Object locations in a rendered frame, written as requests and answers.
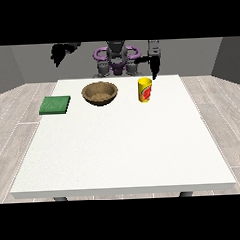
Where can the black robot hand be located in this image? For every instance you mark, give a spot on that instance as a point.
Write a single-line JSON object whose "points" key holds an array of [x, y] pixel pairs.
{"points": [[59, 54], [154, 65]]}

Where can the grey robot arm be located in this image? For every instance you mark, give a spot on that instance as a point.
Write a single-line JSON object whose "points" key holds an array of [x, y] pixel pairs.
{"points": [[74, 45], [153, 48]]}

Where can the yellow cup with melon print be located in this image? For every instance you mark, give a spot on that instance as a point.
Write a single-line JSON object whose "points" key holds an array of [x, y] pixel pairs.
{"points": [[145, 90]]}

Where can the green square pad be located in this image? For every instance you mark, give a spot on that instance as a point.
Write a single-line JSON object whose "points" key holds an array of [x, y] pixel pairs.
{"points": [[54, 104]]}

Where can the dark table leg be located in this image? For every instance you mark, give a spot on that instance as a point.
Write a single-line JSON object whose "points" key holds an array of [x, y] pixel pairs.
{"points": [[185, 193], [60, 199]]}

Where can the grey robot trunk purple rings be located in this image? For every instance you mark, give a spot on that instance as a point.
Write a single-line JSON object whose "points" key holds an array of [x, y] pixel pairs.
{"points": [[116, 61]]}

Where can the brown wooden bowl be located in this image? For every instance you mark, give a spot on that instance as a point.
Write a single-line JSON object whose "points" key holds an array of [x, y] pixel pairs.
{"points": [[99, 93]]}

